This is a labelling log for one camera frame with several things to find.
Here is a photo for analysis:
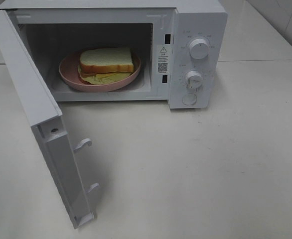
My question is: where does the round white door button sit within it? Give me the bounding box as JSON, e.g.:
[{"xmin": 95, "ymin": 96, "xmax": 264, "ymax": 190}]
[{"xmin": 182, "ymin": 94, "xmax": 197, "ymax": 106}]

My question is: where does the pink round plate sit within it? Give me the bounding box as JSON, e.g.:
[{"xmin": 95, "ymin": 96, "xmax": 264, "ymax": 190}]
[{"xmin": 59, "ymin": 49, "xmax": 142, "ymax": 93}]

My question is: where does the toast ham cheese sandwich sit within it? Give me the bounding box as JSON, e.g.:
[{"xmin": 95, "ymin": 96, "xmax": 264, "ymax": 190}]
[{"xmin": 78, "ymin": 47, "xmax": 134, "ymax": 85}]

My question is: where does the white microwave door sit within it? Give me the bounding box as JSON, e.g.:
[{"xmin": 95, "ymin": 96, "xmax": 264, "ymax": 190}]
[{"xmin": 0, "ymin": 10, "xmax": 94, "ymax": 229}]

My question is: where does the white lower timer knob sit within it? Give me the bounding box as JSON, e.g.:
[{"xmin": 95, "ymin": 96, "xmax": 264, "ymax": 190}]
[{"xmin": 185, "ymin": 70, "xmax": 203, "ymax": 89}]

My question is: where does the white microwave oven body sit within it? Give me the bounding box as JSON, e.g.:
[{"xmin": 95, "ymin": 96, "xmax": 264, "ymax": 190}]
[{"xmin": 0, "ymin": 0, "xmax": 228, "ymax": 109}]

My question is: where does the white upper power knob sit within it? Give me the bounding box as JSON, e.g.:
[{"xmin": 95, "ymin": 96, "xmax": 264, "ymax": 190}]
[{"xmin": 189, "ymin": 37, "xmax": 210, "ymax": 60}]

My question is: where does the glass microwave turntable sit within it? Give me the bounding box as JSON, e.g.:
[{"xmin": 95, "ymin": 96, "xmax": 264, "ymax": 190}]
[{"xmin": 47, "ymin": 62, "xmax": 150, "ymax": 94}]

